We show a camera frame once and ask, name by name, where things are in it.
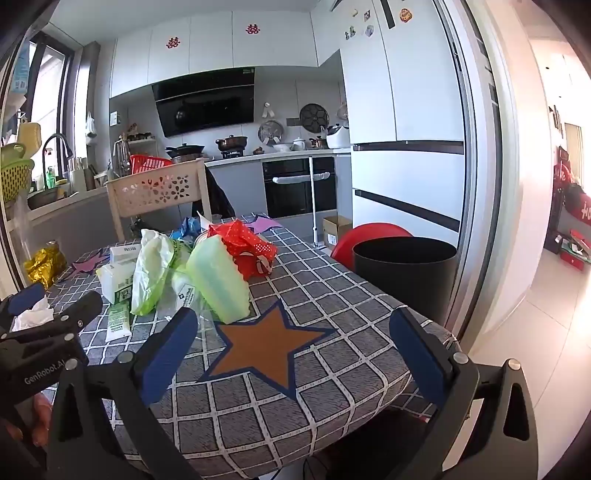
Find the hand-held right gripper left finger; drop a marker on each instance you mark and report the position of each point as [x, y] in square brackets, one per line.
[167, 355]

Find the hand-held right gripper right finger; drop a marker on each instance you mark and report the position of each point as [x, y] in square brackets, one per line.
[419, 355]

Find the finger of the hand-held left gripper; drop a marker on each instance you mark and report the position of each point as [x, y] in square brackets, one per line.
[25, 296]
[76, 311]

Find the white tissue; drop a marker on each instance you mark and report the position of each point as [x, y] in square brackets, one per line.
[32, 318]

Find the gold foil bag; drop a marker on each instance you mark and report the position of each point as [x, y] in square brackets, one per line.
[44, 267]

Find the small green bottle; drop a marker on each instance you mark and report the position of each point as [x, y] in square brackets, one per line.
[117, 323]

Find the white green-capped bottle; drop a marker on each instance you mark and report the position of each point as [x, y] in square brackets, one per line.
[113, 279]

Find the clear plastic bag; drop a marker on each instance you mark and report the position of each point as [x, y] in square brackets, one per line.
[184, 295]

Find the black trash bin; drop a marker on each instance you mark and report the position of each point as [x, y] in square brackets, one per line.
[404, 281]

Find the white carton box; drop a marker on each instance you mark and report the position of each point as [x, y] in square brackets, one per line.
[124, 252]

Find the lime green plastic bag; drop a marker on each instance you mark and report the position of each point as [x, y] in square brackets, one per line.
[152, 277]

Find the pale green plastic pack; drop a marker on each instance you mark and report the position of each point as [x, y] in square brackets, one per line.
[217, 286]

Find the red polka-dot bag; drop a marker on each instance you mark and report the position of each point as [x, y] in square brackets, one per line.
[244, 254]

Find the person's left hand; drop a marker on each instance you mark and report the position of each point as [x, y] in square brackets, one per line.
[41, 415]

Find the green plastic colander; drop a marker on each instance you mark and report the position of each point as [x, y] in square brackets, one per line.
[16, 177]

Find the white utensil holder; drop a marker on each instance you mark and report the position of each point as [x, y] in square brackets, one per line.
[77, 179]

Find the red round stool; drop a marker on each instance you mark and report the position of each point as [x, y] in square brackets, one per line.
[355, 242]

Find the beige cutout chair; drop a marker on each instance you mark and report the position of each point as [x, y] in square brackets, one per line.
[152, 189]

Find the brown cardboard box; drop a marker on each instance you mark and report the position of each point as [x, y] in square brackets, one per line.
[337, 230]

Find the black kitchen faucet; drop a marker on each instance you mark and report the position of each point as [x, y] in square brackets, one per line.
[47, 141]

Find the silver metal jug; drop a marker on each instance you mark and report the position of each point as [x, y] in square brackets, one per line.
[121, 159]

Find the red plastic basket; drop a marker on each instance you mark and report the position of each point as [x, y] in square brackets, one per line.
[150, 162]

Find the dark jacket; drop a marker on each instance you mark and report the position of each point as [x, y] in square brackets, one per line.
[217, 194]

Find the white hanging plastic bag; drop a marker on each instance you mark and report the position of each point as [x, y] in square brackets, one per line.
[91, 125]

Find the white floor mop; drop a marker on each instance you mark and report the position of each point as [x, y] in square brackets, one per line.
[315, 203]

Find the grey kitchen base cabinet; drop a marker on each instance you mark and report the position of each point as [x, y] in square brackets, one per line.
[240, 184]

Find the red gift box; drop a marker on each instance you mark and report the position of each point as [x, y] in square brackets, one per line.
[575, 251]

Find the black wok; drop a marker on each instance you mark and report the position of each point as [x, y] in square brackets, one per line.
[184, 149]

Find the black built-in oven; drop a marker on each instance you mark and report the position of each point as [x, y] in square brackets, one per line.
[295, 198]

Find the dark-framed window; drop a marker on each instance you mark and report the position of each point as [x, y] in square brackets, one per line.
[46, 78]

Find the red printed bag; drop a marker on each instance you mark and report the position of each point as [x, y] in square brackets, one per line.
[581, 203]

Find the bronze cooking pot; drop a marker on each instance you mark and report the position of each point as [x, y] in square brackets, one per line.
[232, 142]

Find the white rice cooker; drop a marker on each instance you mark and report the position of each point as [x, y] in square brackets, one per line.
[339, 137]

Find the small brown pot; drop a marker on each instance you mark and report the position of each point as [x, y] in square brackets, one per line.
[317, 142]

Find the white bowl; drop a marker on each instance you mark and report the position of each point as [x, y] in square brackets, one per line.
[281, 147]

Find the black range hood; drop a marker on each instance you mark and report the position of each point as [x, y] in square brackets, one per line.
[203, 106]

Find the white enamel pot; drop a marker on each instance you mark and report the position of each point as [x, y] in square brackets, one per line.
[299, 144]

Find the steel pan lid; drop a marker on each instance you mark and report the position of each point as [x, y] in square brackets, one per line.
[270, 131]

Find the round dark hanging tray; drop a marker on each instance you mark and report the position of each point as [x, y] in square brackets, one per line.
[313, 117]

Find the white refrigerator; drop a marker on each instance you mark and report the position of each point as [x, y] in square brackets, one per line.
[415, 92]

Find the white hanging utensil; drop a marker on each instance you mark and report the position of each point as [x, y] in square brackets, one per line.
[267, 110]

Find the red paper decoration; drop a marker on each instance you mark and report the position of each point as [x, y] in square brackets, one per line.
[173, 42]
[253, 28]

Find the white upper cabinets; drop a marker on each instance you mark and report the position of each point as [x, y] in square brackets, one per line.
[207, 46]

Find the orange fridge magnet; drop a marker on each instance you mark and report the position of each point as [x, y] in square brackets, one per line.
[405, 15]

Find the grey sliding door frame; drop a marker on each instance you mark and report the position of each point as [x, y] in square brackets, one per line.
[480, 184]

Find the white wall switch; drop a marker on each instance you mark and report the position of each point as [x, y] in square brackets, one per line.
[114, 118]

